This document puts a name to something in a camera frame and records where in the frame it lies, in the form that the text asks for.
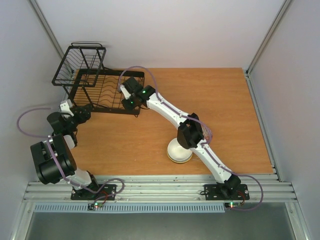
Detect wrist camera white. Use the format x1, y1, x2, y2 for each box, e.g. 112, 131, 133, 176
59, 99, 74, 117
120, 84, 132, 100

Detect black wire dish rack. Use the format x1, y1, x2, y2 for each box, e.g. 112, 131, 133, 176
52, 42, 145, 117

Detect grey slotted cable duct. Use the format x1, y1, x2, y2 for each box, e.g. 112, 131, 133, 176
33, 203, 225, 214

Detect yellow blue patterned bowl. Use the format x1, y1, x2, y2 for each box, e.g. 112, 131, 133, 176
167, 152, 193, 164

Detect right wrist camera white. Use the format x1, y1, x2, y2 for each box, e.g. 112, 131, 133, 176
120, 84, 132, 100

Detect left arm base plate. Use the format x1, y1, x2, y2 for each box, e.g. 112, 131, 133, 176
70, 184, 118, 201

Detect white ceramic bowl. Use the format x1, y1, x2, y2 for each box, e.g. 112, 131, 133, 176
167, 138, 193, 154

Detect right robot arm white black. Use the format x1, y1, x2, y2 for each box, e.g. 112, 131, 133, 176
118, 76, 241, 200

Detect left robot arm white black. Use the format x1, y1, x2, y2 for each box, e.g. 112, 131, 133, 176
30, 104, 101, 200

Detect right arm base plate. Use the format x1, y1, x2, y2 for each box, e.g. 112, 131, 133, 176
200, 184, 250, 201

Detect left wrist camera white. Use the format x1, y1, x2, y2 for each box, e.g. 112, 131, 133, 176
59, 99, 74, 117

